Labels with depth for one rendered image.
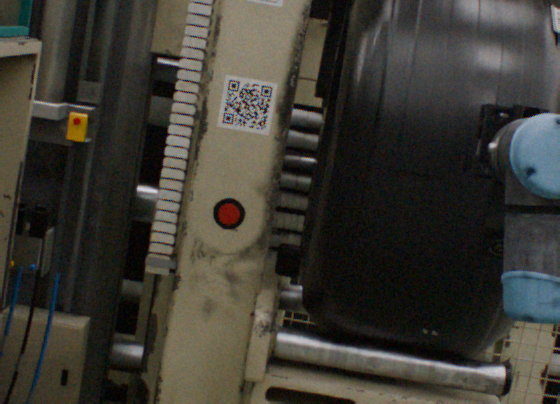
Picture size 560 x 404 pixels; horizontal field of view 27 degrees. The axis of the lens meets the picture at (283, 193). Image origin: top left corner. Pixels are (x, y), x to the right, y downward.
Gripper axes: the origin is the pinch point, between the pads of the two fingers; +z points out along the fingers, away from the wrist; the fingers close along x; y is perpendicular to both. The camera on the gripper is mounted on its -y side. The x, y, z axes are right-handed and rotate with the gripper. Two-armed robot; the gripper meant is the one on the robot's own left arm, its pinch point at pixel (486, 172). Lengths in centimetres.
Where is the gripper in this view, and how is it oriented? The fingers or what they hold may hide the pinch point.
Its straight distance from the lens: 142.2
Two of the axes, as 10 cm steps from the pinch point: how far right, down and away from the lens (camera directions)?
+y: 1.8, -9.8, -0.3
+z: 0.0, -0.3, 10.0
